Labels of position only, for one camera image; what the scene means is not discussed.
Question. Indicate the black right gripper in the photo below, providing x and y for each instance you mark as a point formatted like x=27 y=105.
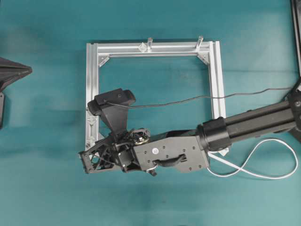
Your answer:
x=114 y=152

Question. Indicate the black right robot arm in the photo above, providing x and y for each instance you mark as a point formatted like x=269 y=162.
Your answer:
x=185 y=150

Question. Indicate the black stand upper right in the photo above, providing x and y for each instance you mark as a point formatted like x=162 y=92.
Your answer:
x=296 y=15

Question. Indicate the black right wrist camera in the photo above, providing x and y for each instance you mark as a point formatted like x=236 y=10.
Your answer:
x=112 y=108

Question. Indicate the aluminium extrusion frame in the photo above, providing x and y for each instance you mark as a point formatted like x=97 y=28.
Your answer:
x=174 y=85

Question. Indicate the clear pin on frame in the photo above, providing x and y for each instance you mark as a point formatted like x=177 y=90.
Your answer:
x=199 y=42
x=149 y=44

